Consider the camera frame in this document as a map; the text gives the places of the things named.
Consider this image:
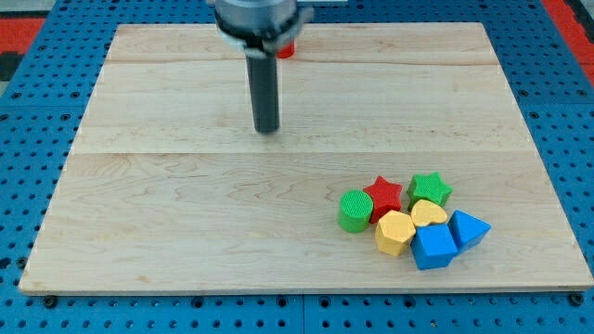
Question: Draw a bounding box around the yellow pentagon block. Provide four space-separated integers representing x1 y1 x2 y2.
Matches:
375 211 416 256

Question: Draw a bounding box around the light wooden board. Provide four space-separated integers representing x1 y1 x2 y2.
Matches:
19 22 593 296

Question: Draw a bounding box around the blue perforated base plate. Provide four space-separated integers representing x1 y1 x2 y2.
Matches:
1 1 593 333

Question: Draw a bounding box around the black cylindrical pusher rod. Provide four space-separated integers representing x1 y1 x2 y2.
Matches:
245 45 279 135

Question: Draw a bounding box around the blue cube block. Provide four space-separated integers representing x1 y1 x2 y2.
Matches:
411 224 458 270

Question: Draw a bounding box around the green star block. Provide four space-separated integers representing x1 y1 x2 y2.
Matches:
407 172 453 211

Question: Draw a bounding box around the red circle block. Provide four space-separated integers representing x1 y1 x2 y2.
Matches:
277 40 295 58

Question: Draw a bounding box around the yellow heart block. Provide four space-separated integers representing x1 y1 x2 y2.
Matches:
410 199 448 227

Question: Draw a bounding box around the red star block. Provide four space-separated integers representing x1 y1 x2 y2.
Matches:
363 175 403 224

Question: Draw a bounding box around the blue triangle block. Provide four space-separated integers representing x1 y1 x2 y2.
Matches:
447 210 491 254

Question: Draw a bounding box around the green circle block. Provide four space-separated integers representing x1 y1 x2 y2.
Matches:
338 189 373 233

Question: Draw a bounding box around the grey robot arm flange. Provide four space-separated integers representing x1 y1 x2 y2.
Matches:
211 0 315 58

